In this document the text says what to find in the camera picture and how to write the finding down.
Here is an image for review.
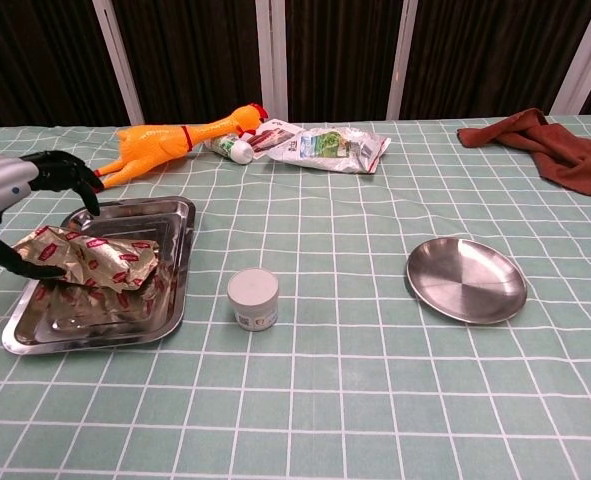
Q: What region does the white green snack bag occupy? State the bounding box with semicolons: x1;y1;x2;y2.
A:
266;126;392;175

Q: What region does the orange rubber chicken toy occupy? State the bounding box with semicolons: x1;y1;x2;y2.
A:
93;103;271;190

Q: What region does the crinkled snack wrapper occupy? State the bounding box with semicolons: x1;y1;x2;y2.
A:
12;224;160;294

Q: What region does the white metal frame post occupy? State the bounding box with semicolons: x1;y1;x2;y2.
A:
549;0;591;116
92;0;145;126
385;0;419;121
254;0;289;124

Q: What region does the brown cloth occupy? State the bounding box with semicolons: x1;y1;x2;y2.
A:
456;107;591;197

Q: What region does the white red flat packet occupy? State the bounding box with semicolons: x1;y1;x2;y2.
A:
239;118;309;159

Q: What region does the green checked tablecloth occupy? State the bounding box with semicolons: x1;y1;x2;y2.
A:
0;114;591;480

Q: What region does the rectangular steel tray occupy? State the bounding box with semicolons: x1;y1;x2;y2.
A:
1;195;198;356

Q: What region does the white green tube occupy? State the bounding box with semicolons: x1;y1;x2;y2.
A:
203;133;254;165

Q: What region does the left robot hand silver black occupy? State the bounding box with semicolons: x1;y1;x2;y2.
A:
0;149;105;281

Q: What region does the small white round lid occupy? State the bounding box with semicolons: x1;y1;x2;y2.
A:
226;268;281;332

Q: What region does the round steel plate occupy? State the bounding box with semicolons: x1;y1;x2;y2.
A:
405;237;529;325

